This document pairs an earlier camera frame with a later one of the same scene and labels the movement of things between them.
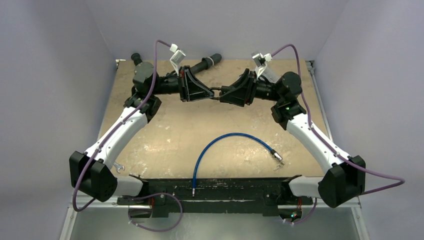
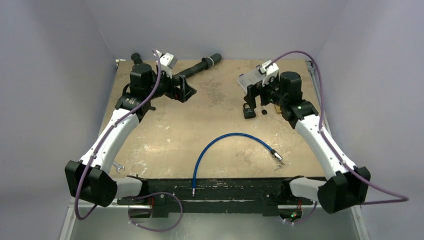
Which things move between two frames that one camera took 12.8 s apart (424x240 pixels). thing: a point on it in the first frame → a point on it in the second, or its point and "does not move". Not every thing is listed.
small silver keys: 279,166 does not move
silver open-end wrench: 118,166 does not move
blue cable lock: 273,152 does not move
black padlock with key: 211,92 → 248,112
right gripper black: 250,87 → 255,91
